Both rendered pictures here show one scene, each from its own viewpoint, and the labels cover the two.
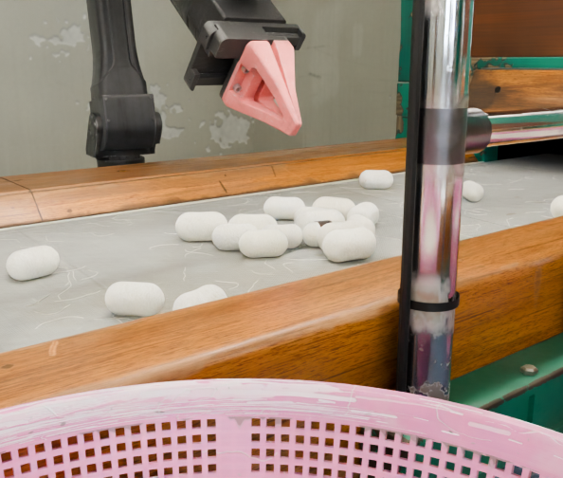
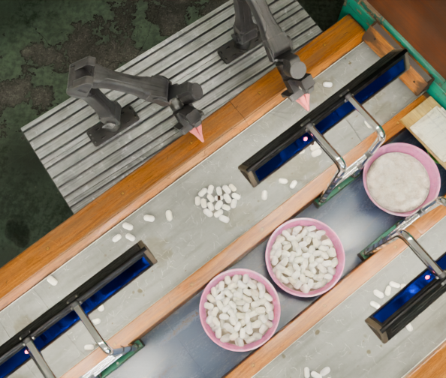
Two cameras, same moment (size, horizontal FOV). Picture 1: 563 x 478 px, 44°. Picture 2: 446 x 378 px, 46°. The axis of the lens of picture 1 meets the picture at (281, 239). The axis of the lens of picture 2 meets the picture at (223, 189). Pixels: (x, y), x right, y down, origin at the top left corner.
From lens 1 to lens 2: 1.71 m
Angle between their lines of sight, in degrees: 61
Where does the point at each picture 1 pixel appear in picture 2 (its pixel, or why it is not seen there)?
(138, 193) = (266, 108)
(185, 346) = (296, 207)
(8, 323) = (265, 185)
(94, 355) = (286, 209)
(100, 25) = (241, 16)
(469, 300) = not seen: hidden behind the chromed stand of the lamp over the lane
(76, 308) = (272, 178)
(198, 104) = not seen: outside the picture
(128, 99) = (249, 33)
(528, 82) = (383, 44)
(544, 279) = not seen: hidden behind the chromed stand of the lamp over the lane
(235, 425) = (302, 220)
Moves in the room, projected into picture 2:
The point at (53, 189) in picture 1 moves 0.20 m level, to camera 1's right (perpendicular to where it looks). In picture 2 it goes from (248, 115) to (304, 115)
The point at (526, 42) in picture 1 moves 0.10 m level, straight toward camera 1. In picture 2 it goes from (390, 19) to (383, 43)
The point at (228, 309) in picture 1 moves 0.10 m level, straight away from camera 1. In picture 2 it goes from (299, 196) to (296, 169)
